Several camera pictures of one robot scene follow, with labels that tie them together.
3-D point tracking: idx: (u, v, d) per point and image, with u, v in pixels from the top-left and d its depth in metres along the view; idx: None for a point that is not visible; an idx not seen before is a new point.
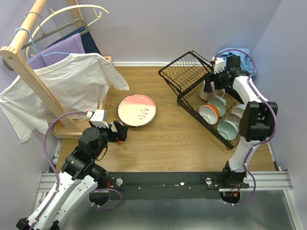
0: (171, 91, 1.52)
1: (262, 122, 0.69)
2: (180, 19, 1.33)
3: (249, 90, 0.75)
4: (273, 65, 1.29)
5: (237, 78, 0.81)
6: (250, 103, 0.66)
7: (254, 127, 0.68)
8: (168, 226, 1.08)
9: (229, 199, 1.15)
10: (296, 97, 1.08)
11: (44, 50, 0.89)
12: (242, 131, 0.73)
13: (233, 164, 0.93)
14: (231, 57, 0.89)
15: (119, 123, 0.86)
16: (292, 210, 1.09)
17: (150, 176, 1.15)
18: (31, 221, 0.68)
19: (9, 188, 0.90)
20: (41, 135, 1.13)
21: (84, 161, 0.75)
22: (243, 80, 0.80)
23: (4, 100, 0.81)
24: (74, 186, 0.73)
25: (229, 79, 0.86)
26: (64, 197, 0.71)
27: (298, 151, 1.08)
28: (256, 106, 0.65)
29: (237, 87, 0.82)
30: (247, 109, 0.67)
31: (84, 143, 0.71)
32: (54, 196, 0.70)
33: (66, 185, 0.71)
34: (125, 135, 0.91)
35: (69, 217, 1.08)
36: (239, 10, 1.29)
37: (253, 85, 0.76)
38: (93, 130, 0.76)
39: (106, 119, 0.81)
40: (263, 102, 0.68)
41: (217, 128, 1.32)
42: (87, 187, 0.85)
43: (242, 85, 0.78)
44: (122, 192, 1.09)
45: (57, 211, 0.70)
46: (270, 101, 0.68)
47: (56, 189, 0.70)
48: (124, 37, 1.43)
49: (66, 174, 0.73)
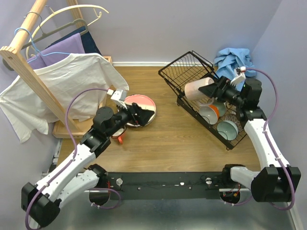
0: (171, 91, 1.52)
1: (280, 187, 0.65)
2: (180, 19, 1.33)
3: (265, 145, 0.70)
4: (273, 66, 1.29)
5: (251, 122, 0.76)
6: (267, 168, 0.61)
7: (272, 193, 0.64)
8: (168, 226, 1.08)
9: (229, 199, 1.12)
10: (297, 97, 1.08)
11: (44, 50, 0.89)
12: (254, 193, 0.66)
13: (233, 174, 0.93)
14: (250, 88, 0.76)
15: (136, 106, 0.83)
16: (293, 212, 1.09)
17: (150, 177, 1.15)
18: (40, 186, 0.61)
19: (9, 188, 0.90)
20: (41, 135, 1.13)
21: (100, 139, 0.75)
22: (258, 126, 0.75)
23: (4, 100, 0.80)
24: (88, 160, 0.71)
25: (240, 118, 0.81)
26: (77, 169, 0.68)
27: (297, 151, 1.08)
28: (275, 172, 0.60)
29: (249, 132, 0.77)
30: (264, 175, 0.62)
31: (98, 123, 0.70)
32: (69, 165, 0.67)
33: (83, 156, 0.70)
34: (144, 119, 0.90)
35: (69, 217, 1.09)
36: (239, 9, 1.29)
37: (270, 137, 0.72)
38: (107, 109, 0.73)
39: (123, 99, 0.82)
40: (282, 166, 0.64)
41: (217, 128, 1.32)
42: (88, 178, 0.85)
43: (257, 134, 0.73)
44: (122, 192, 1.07)
45: (66, 181, 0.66)
46: (290, 167, 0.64)
47: (72, 158, 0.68)
48: (124, 36, 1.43)
49: (83, 146, 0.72)
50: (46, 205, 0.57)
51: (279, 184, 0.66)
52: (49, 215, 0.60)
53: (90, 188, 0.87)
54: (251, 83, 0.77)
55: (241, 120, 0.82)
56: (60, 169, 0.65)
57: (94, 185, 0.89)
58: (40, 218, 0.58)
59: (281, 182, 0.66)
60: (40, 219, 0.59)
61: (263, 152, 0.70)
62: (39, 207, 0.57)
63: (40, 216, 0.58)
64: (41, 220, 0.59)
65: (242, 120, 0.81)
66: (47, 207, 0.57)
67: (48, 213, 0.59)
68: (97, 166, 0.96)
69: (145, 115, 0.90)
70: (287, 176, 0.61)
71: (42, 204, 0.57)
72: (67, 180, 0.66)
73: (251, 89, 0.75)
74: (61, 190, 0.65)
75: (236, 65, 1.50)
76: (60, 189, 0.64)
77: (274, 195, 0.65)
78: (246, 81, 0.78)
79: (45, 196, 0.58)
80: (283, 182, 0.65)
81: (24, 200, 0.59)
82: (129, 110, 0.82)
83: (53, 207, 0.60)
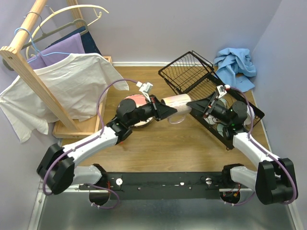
0: (171, 91, 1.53)
1: (282, 184, 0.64)
2: (180, 19, 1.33)
3: (255, 149, 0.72)
4: (274, 65, 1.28)
5: (237, 135, 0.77)
6: (262, 164, 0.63)
7: (277, 190, 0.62)
8: (168, 227, 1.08)
9: (229, 199, 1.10)
10: (297, 97, 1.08)
11: (45, 50, 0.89)
12: (261, 197, 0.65)
13: (233, 175, 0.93)
14: (237, 115, 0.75)
15: (157, 100, 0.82)
16: (293, 212, 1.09)
17: (150, 177, 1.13)
18: (67, 148, 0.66)
19: (9, 188, 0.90)
20: (41, 135, 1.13)
21: (123, 127, 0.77)
22: (243, 137, 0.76)
23: (4, 100, 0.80)
24: (110, 142, 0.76)
25: (226, 137, 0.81)
26: (100, 145, 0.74)
27: (297, 151, 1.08)
28: (270, 166, 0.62)
29: (237, 144, 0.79)
30: (260, 172, 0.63)
31: (121, 114, 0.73)
32: (96, 139, 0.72)
33: (108, 136, 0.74)
34: (161, 114, 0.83)
35: (69, 217, 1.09)
36: (239, 10, 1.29)
37: (256, 141, 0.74)
38: (130, 101, 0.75)
39: (147, 93, 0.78)
40: (274, 160, 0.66)
41: (217, 128, 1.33)
42: (95, 171, 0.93)
43: (244, 143, 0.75)
44: (122, 192, 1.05)
45: (87, 154, 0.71)
46: (282, 158, 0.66)
47: (99, 134, 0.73)
48: (124, 36, 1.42)
49: (110, 130, 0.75)
50: (68, 167, 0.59)
51: (280, 181, 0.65)
52: (64, 181, 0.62)
53: (91, 183, 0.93)
54: (238, 108, 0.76)
55: (227, 140, 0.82)
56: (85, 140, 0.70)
57: (94, 182, 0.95)
58: (57, 181, 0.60)
59: (281, 179, 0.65)
60: (56, 182, 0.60)
61: (255, 155, 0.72)
62: (62, 168, 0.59)
63: (58, 178, 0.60)
64: (58, 183, 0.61)
65: (227, 139, 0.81)
66: (68, 170, 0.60)
67: (66, 178, 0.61)
68: (100, 165, 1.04)
69: (163, 110, 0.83)
70: (282, 167, 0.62)
71: (65, 166, 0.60)
72: (88, 152, 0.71)
73: (237, 116, 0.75)
74: (82, 160, 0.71)
75: (236, 65, 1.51)
76: (82, 157, 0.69)
77: (279, 192, 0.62)
78: (233, 106, 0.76)
79: (69, 159, 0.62)
80: (283, 178, 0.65)
81: (48, 157, 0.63)
82: (152, 104, 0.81)
83: (72, 172, 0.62)
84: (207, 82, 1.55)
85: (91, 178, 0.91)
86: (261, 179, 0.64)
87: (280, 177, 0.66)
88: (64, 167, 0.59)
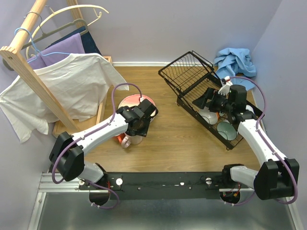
0: (171, 91, 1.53)
1: (282, 182, 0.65)
2: (179, 19, 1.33)
3: (261, 143, 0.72)
4: (274, 65, 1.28)
5: (244, 123, 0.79)
6: (266, 163, 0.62)
7: (276, 189, 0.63)
8: (167, 227, 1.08)
9: (229, 199, 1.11)
10: (297, 96, 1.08)
11: (45, 50, 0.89)
12: (258, 191, 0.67)
13: (233, 173, 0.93)
14: (236, 92, 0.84)
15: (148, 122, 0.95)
16: (293, 212, 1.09)
17: (151, 176, 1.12)
18: (76, 137, 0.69)
19: (9, 188, 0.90)
20: (41, 135, 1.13)
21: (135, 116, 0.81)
22: (251, 126, 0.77)
23: (4, 100, 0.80)
24: (120, 129, 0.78)
25: (231, 121, 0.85)
26: (110, 133, 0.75)
27: (296, 152, 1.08)
28: (274, 166, 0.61)
29: (243, 132, 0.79)
30: (263, 169, 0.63)
31: (146, 104, 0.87)
32: (105, 127, 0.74)
33: (118, 123, 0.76)
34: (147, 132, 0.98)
35: (69, 216, 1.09)
36: (239, 10, 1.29)
37: (264, 134, 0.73)
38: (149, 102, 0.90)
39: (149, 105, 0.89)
40: (280, 160, 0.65)
41: (217, 128, 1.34)
42: (98, 169, 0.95)
43: (251, 134, 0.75)
44: (122, 192, 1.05)
45: (96, 143, 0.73)
46: (288, 159, 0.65)
47: (109, 122, 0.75)
48: (124, 36, 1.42)
49: (119, 116, 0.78)
50: (78, 155, 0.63)
51: (281, 179, 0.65)
52: (74, 168, 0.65)
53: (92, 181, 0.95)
54: (236, 88, 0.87)
55: (233, 124, 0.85)
56: (95, 128, 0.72)
57: (94, 181, 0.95)
58: (67, 168, 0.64)
59: (282, 177, 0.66)
60: (66, 170, 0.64)
61: (260, 149, 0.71)
62: (71, 155, 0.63)
63: (68, 166, 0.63)
64: (68, 171, 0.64)
65: (233, 123, 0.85)
66: (78, 157, 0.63)
67: (76, 166, 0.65)
68: (99, 165, 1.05)
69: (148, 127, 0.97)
70: (287, 169, 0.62)
71: (75, 154, 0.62)
72: (100, 140, 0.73)
73: (236, 92, 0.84)
74: (92, 147, 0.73)
75: (236, 65, 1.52)
76: (91, 146, 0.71)
77: (278, 190, 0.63)
78: (232, 87, 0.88)
79: (78, 147, 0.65)
80: (284, 177, 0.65)
81: (58, 146, 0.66)
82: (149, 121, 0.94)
83: (81, 160, 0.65)
84: (207, 82, 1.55)
85: (93, 176, 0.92)
86: (262, 178, 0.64)
87: (282, 174, 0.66)
88: (74, 155, 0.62)
